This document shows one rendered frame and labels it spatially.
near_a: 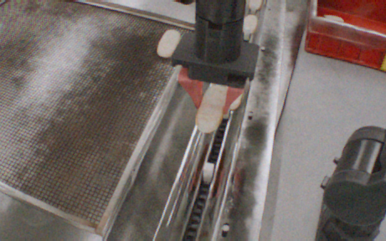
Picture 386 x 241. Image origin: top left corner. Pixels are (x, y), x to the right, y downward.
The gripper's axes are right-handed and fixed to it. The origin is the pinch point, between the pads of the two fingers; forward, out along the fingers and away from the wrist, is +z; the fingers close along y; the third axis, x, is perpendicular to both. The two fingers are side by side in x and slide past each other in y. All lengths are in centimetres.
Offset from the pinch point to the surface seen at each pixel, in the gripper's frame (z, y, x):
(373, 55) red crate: 8, -33, -37
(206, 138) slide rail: 9.0, 0.8, -1.3
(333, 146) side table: 11.4, -21.9, -7.9
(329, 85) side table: 11.5, -21.8, -26.0
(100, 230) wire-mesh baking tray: 4.9, 9.1, 20.4
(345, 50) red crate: 8.4, -25.9, -37.8
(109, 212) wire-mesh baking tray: 5.0, 9.0, 17.7
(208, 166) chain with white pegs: 6.9, -1.2, 5.7
